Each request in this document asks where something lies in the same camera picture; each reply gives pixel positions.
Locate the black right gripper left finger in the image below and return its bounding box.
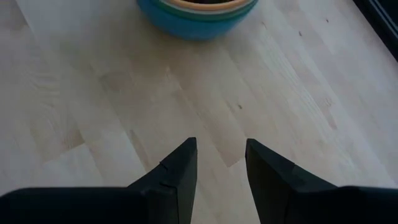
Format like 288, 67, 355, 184
0, 136, 198, 224

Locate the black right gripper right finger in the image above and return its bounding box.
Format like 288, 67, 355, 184
244, 138, 398, 224

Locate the orange plastic bowl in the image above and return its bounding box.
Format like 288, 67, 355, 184
169, 0, 249, 12

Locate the blue plastic bowl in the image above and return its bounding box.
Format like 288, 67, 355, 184
136, 0, 259, 41

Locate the black aluminium frame rail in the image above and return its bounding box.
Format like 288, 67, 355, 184
353, 0, 398, 62

